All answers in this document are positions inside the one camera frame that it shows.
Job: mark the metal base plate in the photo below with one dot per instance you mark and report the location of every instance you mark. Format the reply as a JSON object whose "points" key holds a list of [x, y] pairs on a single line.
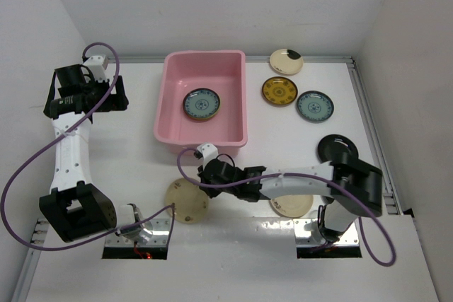
{"points": [[151, 234], [307, 235]]}

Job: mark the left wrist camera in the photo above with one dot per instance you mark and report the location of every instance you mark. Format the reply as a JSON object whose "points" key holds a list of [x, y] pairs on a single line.
{"points": [[97, 64]]}

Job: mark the aluminium table edge rail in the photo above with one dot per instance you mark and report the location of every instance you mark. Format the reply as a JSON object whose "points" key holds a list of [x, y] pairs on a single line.
{"points": [[390, 195]]}

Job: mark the pink plastic bin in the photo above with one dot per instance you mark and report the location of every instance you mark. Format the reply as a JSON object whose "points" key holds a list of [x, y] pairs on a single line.
{"points": [[223, 71]]}

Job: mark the blue patterned plate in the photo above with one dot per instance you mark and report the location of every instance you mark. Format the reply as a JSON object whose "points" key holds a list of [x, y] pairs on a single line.
{"points": [[315, 106], [201, 102]]}

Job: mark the blue patterned plate front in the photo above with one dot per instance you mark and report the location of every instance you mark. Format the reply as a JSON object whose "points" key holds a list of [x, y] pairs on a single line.
{"points": [[201, 102]]}

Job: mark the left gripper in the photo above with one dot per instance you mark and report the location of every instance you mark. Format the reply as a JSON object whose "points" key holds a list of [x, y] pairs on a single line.
{"points": [[115, 102]]}

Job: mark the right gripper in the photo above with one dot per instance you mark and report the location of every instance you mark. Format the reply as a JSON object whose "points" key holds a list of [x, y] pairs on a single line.
{"points": [[212, 192]]}

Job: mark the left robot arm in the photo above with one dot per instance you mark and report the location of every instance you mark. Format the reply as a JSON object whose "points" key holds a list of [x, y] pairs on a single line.
{"points": [[75, 207]]}

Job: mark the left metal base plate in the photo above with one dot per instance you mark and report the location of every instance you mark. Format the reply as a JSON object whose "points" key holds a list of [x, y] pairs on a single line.
{"points": [[151, 234]]}

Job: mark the cream plate black spot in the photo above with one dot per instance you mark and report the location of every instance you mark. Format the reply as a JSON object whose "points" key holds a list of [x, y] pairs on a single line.
{"points": [[286, 61], [292, 206]]}

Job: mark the cream plate black spot back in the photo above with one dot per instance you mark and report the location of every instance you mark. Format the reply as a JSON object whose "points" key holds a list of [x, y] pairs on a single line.
{"points": [[286, 61]]}

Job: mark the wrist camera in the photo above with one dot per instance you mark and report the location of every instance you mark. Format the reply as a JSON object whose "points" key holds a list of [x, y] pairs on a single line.
{"points": [[206, 152], [97, 64]]}

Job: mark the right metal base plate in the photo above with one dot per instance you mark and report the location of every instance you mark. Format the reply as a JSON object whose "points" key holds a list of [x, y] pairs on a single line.
{"points": [[307, 235]]}

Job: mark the yellow patterned plate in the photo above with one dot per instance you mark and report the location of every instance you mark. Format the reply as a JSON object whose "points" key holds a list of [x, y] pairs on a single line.
{"points": [[200, 120], [279, 91]]}

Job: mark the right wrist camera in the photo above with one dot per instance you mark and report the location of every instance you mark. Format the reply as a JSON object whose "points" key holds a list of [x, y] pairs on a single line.
{"points": [[206, 152]]}

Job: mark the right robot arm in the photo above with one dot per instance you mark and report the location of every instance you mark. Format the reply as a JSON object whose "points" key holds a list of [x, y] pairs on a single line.
{"points": [[354, 185]]}

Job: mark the cream plate black spot front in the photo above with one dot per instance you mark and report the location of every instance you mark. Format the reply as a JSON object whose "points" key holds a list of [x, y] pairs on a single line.
{"points": [[292, 206]]}

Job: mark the cream floral plate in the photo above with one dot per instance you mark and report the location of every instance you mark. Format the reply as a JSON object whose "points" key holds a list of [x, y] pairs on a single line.
{"points": [[190, 202]]}

